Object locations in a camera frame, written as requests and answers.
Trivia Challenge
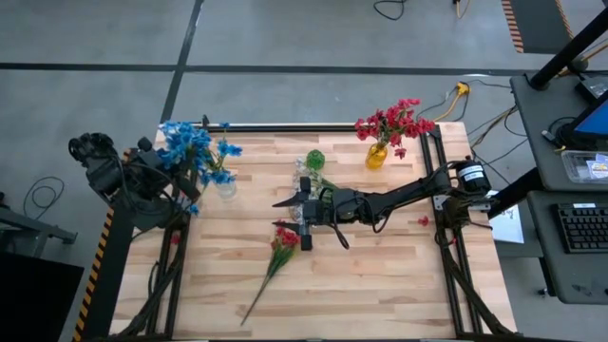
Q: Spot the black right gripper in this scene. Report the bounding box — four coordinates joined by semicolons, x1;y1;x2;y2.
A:
272;176;333;252

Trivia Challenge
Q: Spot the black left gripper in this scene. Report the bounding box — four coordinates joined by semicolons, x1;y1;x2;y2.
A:
123;147;201;201

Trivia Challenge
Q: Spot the red artificial flower bunch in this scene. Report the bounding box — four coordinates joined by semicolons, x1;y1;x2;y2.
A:
353;97;437;161
238;224;303;328

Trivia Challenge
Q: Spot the blue artificial flower bunch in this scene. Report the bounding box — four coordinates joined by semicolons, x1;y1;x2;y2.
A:
156;120;214;168
188;122;244;218

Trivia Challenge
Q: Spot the clear ribbed glass vase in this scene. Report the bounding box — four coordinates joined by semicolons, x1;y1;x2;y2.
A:
215;179;238;200

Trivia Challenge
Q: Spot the green glass vase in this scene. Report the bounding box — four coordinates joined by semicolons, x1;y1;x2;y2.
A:
304;148;327;172

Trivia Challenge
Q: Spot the yellow glass vase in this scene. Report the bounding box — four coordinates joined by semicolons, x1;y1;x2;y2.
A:
364;142;390;171

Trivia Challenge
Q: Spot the white artificial flower bunch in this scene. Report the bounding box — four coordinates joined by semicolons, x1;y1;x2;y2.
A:
289;155;344;225

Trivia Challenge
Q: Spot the grey metal stand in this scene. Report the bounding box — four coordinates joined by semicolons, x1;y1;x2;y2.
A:
0;189;79;260

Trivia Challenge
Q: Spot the black box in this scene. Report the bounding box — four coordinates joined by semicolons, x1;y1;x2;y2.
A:
0;251;86;342

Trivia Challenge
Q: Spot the white paper sheet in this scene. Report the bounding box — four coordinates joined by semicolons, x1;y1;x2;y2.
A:
487;189;525;245

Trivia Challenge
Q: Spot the grey side desk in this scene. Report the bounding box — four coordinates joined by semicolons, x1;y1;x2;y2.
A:
510;70;608;192

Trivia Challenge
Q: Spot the grey keyboard desk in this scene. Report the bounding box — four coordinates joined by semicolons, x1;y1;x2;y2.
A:
525;189;608;305

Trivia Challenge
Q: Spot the black keyboard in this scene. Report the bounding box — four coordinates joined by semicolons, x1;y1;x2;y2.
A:
556;202;608;255

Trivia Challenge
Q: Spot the clear plastic container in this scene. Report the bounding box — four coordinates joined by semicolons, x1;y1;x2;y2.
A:
560;149;608;185

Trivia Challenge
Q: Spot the black striped floor mat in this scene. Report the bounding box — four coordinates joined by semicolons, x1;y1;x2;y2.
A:
501;0;576;55

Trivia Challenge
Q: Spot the monitor with blue screen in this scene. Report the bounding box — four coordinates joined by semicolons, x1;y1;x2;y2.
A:
567;92;608;146

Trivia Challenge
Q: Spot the black box device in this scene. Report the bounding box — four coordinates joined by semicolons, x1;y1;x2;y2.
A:
574;75;608;101

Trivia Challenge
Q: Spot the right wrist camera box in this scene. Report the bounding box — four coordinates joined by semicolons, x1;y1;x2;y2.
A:
332;188;366;223

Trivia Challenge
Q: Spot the black table frame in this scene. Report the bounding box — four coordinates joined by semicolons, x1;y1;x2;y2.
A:
113;115;522;341

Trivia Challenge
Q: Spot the black striped base plate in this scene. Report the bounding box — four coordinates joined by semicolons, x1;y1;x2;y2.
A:
70;147;156;342

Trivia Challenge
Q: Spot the yellow power cord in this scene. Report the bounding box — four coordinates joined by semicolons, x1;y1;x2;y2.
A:
434;81;472;123

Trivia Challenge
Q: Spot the black diagonal post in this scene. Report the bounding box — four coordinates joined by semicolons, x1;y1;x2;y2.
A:
529;7;608;91

